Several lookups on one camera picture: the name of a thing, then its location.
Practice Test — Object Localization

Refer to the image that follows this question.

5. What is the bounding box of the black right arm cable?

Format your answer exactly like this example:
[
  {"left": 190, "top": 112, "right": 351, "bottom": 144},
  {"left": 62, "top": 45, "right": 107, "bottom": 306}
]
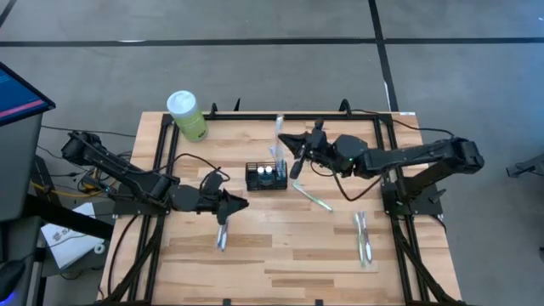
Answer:
[{"left": 350, "top": 108, "right": 456, "bottom": 139}]

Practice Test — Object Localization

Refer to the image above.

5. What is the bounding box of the black computer mouse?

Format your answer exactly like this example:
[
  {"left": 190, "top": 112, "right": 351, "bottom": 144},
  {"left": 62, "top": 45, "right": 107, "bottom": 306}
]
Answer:
[{"left": 0, "top": 258, "right": 27, "bottom": 298}]

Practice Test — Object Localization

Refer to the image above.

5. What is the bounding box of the blue screen monitor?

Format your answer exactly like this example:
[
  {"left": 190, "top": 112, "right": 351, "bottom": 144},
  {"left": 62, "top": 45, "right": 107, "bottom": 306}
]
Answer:
[{"left": 0, "top": 61, "right": 57, "bottom": 128}]

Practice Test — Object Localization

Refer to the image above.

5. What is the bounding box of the black stand beam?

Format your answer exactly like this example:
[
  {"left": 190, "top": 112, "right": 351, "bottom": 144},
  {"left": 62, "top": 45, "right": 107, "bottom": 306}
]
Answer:
[{"left": 23, "top": 193, "right": 115, "bottom": 241}]

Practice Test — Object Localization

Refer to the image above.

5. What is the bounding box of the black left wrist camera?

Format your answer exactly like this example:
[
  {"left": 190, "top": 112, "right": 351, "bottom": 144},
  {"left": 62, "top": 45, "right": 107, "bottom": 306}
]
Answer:
[{"left": 199, "top": 169, "right": 225, "bottom": 192}]

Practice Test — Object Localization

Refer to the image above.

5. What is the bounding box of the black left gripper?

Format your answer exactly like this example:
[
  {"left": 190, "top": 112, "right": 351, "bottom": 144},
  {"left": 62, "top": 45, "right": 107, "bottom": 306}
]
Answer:
[{"left": 197, "top": 188, "right": 250, "bottom": 227}]

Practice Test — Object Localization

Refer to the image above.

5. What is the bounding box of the black wire caddy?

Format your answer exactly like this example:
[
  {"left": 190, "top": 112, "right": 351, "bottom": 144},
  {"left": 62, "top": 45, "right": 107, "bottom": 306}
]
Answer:
[{"left": 245, "top": 161, "right": 289, "bottom": 192}]

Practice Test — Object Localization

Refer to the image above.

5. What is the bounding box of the black stand leg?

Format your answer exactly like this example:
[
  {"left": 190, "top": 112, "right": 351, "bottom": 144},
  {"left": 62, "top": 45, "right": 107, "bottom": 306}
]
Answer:
[{"left": 505, "top": 152, "right": 544, "bottom": 179}]

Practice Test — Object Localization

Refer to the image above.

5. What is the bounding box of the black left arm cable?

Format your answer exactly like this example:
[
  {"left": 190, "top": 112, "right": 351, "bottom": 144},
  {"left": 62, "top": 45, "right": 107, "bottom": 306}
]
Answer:
[{"left": 163, "top": 151, "right": 232, "bottom": 184}]

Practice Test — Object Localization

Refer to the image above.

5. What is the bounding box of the blue toothbrush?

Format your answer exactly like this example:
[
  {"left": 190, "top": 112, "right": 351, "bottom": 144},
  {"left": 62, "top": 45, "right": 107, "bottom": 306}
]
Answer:
[{"left": 269, "top": 113, "right": 286, "bottom": 179}]

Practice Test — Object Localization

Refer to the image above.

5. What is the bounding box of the white paper booklet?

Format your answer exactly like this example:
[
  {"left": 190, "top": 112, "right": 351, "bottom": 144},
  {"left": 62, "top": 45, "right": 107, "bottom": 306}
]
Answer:
[{"left": 40, "top": 201, "right": 106, "bottom": 271}]

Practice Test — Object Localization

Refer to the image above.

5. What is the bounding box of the yellow floor cable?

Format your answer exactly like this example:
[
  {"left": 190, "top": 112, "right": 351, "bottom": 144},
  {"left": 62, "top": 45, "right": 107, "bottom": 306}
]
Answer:
[{"left": 30, "top": 167, "right": 118, "bottom": 200}]

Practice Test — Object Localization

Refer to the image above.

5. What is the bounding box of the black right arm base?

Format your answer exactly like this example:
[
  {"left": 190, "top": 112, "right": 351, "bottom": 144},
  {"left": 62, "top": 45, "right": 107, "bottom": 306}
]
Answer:
[{"left": 380, "top": 181, "right": 444, "bottom": 217}]

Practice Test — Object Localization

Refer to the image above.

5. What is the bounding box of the black floor cable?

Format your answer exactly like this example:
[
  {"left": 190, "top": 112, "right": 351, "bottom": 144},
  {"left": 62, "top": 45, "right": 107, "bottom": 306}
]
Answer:
[{"left": 40, "top": 124, "right": 138, "bottom": 139}]

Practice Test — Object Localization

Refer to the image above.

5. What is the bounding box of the black metal table frame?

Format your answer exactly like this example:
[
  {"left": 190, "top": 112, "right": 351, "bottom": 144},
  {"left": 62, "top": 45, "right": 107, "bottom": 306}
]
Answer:
[{"left": 99, "top": 110, "right": 467, "bottom": 306}]

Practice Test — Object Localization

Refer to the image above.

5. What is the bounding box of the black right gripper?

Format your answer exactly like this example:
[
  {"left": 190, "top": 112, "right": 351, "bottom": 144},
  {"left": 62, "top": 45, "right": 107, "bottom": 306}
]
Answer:
[{"left": 278, "top": 128, "right": 337, "bottom": 180}]

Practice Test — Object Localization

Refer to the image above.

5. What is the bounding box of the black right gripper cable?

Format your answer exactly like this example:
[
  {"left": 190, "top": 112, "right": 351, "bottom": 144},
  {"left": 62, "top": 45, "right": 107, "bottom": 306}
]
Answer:
[{"left": 309, "top": 160, "right": 386, "bottom": 203}]

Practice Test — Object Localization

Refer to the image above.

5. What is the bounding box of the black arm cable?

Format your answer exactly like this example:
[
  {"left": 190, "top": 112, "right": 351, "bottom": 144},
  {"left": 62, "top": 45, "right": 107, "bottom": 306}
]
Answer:
[
  {"left": 350, "top": 108, "right": 456, "bottom": 139},
  {"left": 163, "top": 151, "right": 232, "bottom": 184}
]

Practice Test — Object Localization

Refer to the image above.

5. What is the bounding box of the purple toothbrush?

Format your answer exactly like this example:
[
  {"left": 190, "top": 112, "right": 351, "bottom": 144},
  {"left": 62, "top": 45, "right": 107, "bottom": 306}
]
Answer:
[{"left": 215, "top": 217, "right": 231, "bottom": 252}]

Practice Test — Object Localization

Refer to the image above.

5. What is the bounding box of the green disinfecting wipes canister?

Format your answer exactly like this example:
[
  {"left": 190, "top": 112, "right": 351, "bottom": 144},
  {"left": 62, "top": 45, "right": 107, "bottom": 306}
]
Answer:
[{"left": 166, "top": 89, "right": 210, "bottom": 144}]

